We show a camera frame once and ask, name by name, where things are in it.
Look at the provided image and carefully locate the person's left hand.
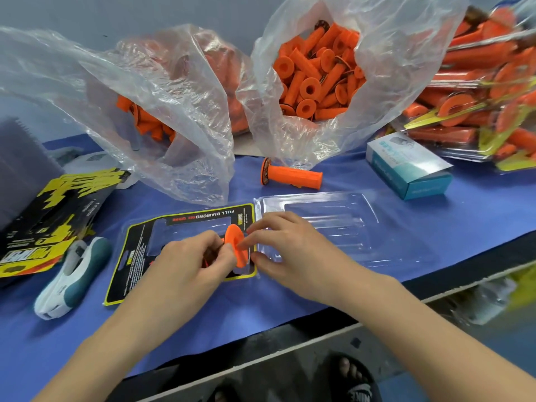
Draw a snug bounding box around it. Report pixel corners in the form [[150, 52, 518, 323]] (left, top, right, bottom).
[[117, 228, 240, 344]]

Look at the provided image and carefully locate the person's right hand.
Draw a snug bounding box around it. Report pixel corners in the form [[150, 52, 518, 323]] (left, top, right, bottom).
[[237, 210, 401, 313]]

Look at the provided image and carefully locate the yellow black backing card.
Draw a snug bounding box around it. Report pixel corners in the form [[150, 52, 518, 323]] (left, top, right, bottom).
[[103, 203, 259, 307]]

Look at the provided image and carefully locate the teal hand stapler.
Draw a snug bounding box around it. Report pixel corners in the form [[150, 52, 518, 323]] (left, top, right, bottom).
[[33, 237, 113, 320]]

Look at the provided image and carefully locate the stack of clear blister shells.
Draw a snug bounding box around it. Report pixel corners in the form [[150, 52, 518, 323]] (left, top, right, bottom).
[[0, 117, 64, 233]]

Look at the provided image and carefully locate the person's right forearm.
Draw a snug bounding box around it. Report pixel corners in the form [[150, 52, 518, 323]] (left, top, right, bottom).
[[335, 276, 536, 402]]

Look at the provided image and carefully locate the person's left foot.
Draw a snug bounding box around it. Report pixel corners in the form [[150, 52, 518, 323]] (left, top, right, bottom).
[[205, 381, 242, 402]]

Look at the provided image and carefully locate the person's foot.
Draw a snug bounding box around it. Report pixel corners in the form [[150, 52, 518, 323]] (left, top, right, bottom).
[[322, 354, 382, 402], [205, 381, 242, 402]]

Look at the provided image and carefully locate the person's right foot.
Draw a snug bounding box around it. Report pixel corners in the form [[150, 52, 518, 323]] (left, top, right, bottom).
[[322, 354, 382, 402]]

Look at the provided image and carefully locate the teal white cardboard box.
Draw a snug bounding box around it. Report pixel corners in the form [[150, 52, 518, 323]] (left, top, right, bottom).
[[366, 132, 454, 200]]

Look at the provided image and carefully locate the stack of yellow black cards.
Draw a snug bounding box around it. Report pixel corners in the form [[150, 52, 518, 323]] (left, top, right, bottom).
[[0, 168, 132, 280]]

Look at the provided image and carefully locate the white printed paper sheet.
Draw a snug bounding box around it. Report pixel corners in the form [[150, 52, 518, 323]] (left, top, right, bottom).
[[63, 150, 139, 191]]

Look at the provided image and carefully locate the clear plastic bottle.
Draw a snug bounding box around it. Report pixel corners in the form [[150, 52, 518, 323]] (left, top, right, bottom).
[[456, 276, 520, 325]]

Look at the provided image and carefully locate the yellow plastic crate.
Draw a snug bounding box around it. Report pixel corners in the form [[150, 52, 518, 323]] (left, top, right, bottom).
[[513, 264, 536, 310]]

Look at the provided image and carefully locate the large clear plastic bag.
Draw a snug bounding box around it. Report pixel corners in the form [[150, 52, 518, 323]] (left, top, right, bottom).
[[237, 0, 472, 171]]

